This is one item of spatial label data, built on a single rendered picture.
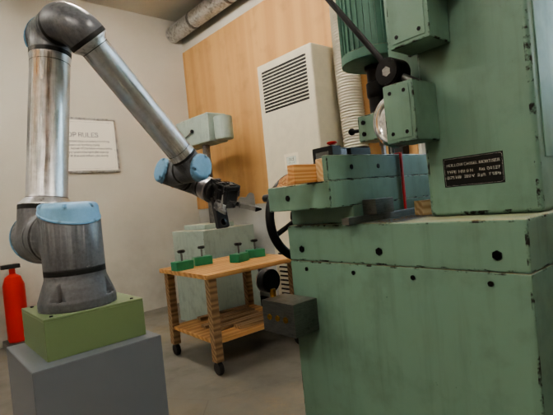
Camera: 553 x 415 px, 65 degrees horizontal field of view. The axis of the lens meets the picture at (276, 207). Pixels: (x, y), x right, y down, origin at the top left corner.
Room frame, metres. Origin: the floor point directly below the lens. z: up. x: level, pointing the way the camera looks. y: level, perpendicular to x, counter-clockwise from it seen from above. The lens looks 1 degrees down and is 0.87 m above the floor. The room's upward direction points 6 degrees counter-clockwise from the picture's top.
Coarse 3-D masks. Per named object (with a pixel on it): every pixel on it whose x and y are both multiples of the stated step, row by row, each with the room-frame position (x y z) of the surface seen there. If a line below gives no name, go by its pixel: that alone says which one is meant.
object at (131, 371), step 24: (144, 336) 1.12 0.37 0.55; (24, 360) 1.02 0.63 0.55; (72, 360) 0.98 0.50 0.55; (96, 360) 1.01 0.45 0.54; (120, 360) 1.04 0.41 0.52; (144, 360) 1.08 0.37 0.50; (24, 384) 0.99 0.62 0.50; (48, 384) 0.94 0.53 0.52; (72, 384) 0.97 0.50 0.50; (96, 384) 1.00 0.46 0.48; (120, 384) 1.04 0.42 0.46; (144, 384) 1.08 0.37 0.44; (24, 408) 1.02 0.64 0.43; (48, 408) 0.93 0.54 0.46; (72, 408) 0.97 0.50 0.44; (96, 408) 1.00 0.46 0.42; (120, 408) 1.04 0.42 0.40; (144, 408) 1.07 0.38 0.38; (168, 408) 1.12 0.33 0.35
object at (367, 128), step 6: (366, 114) 1.13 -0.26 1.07; (372, 114) 1.12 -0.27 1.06; (360, 120) 1.15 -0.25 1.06; (366, 120) 1.13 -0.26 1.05; (372, 120) 1.12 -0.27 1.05; (360, 126) 1.15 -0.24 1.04; (366, 126) 1.13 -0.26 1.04; (372, 126) 1.12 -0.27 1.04; (360, 132) 1.15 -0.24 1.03; (366, 132) 1.14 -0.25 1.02; (372, 132) 1.12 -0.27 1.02; (360, 138) 1.15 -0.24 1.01; (366, 138) 1.14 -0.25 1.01; (372, 138) 1.12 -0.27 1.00
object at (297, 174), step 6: (288, 168) 0.92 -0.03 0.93; (294, 168) 0.91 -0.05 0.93; (300, 168) 0.93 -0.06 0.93; (306, 168) 0.94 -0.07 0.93; (312, 168) 0.95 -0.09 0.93; (288, 174) 0.93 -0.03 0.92; (294, 174) 0.91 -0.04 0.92; (300, 174) 0.92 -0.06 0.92; (306, 174) 0.94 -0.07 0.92; (312, 174) 0.95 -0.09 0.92; (294, 180) 0.91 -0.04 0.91; (300, 180) 0.92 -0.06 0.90; (306, 180) 0.93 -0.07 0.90; (312, 180) 0.95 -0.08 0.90
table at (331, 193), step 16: (400, 176) 1.11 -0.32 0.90; (416, 176) 1.15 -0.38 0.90; (272, 192) 1.07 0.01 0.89; (288, 192) 1.03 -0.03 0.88; (304, 192) 0.99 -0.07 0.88; (320, 192) 0.95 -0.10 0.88; (336, 192) 0.94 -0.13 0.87; (352, 192) 0.98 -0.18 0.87; (368, 192) 1.02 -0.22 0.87; (384, 192) 1.06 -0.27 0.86; (400, 192) 1.10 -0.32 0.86; (416, 192) 1.15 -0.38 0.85; (272, 208) 1.08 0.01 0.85; (288, 208) 1.03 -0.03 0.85; (304, 208) 0.99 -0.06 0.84; (320, 208) 0.96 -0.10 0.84
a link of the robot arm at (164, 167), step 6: (162, 162) 1.54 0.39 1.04; (168, 162) 1.53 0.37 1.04; (156, 168) 1.56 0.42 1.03; (162, 168) 1.52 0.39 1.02; (168, 168) 1.52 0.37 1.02; (156, 174) 1.55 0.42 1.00; (162, 174) 1.51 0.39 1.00; (168, 174) 1.52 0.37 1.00; (156, 180) 1.54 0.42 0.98; (162, 180) 1.53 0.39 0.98; (168, 180) 1.54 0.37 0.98; (174, 180) 1.52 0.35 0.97; (174, 186) 1.58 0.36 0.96; (180, 186) 1.58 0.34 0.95; (186, 186) 1.59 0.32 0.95
